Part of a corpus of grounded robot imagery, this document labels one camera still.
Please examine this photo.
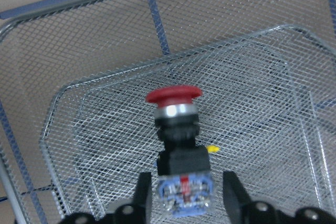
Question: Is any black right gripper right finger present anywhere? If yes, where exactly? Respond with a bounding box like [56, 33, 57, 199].
[223, 171, 276, 223]

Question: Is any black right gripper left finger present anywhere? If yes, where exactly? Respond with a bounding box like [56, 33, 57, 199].
[113, 172, 152, 223]

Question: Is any red emergency stop button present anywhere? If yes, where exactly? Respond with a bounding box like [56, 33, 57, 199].
[145, 85, 215, 218]

